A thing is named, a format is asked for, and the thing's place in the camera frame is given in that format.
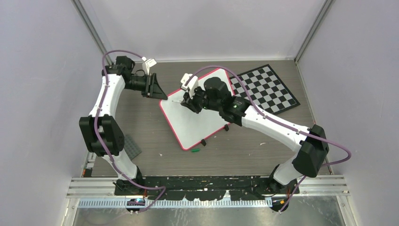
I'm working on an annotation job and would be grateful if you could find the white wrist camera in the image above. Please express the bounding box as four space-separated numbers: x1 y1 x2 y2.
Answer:
180 73 198 90
142 57 157 75

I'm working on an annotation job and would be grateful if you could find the black and white chessboard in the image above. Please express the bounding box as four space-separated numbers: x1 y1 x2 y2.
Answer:
229 65 300 115

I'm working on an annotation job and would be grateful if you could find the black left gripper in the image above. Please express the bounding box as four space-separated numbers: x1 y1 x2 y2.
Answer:
124 73 168 100

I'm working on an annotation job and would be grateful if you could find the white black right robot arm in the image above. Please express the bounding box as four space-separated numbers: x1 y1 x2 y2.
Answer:
180 73 329 193

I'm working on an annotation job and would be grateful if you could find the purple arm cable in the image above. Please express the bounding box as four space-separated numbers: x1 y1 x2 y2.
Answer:
93 49 167 214
184 65 352 214

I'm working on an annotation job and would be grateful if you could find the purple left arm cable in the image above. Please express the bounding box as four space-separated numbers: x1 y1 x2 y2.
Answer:
93 49 167 214

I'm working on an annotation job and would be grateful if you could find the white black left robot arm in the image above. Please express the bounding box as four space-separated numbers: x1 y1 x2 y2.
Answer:
79 56 168 195

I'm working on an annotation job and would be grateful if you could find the grey studded baseplate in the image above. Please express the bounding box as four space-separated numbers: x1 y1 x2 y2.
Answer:
124 134 142 160

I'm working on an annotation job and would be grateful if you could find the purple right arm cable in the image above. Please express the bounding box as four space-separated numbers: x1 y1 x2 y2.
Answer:
184 65 352 214

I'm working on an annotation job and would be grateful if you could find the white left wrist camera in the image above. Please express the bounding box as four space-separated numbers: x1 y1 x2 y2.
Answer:
142 57 157 75

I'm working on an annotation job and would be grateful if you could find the aluminium front rail frame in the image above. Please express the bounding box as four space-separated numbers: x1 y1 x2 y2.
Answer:
66 175 350 209

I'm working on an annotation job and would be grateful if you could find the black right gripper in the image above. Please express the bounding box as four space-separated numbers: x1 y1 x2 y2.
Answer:
182 85 221 114

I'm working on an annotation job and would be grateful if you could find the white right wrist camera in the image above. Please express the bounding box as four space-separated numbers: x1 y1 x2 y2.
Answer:
180 73 198 90

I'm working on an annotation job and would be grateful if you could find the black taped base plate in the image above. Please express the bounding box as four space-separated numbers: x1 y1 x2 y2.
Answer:
113 176 297 201

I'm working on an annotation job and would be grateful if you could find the pink-framed whiteboard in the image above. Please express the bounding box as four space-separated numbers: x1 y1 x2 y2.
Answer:
159 69 234 151

